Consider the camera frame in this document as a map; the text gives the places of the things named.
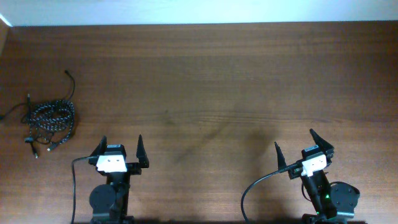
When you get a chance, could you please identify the thin black cable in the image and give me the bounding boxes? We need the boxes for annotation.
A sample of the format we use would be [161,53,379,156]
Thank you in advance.
[0,70,76,159]

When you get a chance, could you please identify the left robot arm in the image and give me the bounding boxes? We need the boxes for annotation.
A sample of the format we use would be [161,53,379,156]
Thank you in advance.
[88,136,149,224]

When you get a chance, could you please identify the black white braided cable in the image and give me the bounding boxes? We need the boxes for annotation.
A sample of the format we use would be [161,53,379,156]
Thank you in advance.
[27,99,76,152]

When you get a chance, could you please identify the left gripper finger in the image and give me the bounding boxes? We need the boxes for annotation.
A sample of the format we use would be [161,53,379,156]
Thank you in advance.
[136,134,149,168]
[90,136,107,157]

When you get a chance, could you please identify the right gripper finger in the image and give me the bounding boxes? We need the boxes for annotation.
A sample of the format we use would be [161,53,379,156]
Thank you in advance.
[274,142,287,172]
[310,129,335,163]

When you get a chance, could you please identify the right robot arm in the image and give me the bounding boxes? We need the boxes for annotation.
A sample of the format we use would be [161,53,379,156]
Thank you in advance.
[275,129,360,224]

